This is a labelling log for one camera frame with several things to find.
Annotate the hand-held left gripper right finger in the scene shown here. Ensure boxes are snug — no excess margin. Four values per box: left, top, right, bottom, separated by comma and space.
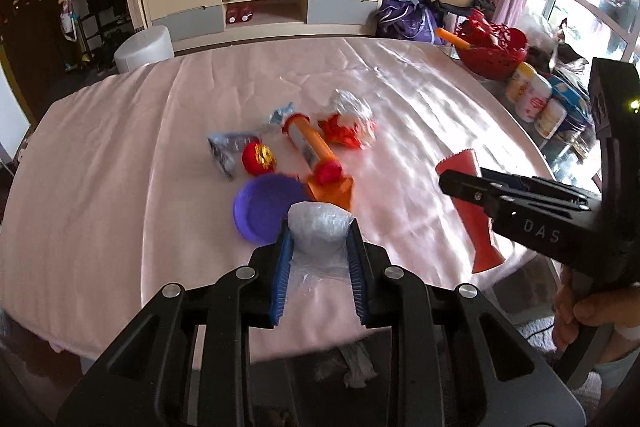
345, 217, 588, 427

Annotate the red round gold-print candy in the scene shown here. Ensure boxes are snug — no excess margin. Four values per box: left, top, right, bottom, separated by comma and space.
241, 142, 277, 172

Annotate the orange plastic piece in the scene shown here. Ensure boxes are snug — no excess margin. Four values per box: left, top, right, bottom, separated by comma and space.
306, 174, 355, 210

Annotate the small white canister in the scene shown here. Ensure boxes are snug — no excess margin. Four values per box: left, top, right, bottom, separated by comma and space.
534, 98, 568, 138

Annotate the silver foil wrapper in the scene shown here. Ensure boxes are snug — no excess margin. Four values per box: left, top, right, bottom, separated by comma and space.
207, 132, 261, 180

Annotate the white plastic wrapper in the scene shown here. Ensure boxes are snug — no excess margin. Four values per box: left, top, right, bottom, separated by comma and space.
331, 89, 375, 122

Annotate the red openwork basket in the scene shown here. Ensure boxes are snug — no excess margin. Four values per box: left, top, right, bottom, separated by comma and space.
454, 9, 530, 80

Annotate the red toy in cabinet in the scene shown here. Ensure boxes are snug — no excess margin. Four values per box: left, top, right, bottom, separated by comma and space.
226, 4, 253, 25

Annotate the white bubble wrap wad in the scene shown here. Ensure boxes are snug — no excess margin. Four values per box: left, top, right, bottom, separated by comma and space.
287, 202, 358, 298

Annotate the crumpled clear plastic film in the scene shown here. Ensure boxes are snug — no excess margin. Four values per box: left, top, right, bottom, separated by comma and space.
344, 342, 379, 389

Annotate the small hanging bag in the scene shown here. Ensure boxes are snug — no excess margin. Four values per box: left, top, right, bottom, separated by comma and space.
60, 0, 78, 40

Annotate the red long plastic wrapper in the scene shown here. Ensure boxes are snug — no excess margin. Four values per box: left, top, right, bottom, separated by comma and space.
434, 147, 506, 274

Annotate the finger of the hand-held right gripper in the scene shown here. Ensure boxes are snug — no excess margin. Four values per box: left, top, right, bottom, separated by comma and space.
480, 172, 591, 210
439, 169, 516, 215

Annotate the pink satin tablecloth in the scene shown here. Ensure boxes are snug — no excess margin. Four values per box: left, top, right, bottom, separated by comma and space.
0, 36, 566, 358

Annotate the person's right hand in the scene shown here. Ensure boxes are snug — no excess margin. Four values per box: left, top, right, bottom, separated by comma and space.
552, 279, 640, 350

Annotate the purple bag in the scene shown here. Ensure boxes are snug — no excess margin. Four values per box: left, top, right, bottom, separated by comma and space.
375, 0, 441, 45

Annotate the white round stool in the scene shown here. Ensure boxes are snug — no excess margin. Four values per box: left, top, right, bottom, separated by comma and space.
114, 27, 176, 72

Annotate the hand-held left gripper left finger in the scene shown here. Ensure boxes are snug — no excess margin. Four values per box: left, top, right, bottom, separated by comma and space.
55, 227, 296, 427

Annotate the large white red-label canister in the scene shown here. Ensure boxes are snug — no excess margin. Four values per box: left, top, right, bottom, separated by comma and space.
505, 62, 553, 122

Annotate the blue silver candy wrapper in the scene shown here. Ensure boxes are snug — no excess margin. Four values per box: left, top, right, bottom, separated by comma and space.
269, 103, 296, 125

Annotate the orange plastic stick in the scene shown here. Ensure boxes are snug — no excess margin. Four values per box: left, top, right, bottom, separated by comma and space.
436, 28, 473, 50

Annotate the blue round tin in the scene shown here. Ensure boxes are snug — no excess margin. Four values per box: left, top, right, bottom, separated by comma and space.
550, 77, 596, 142

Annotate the orange tube with red caps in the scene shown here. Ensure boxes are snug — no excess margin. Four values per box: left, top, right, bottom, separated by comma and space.
281, 113, 343, 185

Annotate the purple plastic lid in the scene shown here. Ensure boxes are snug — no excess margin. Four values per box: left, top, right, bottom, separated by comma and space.
233, 173, 313, 244

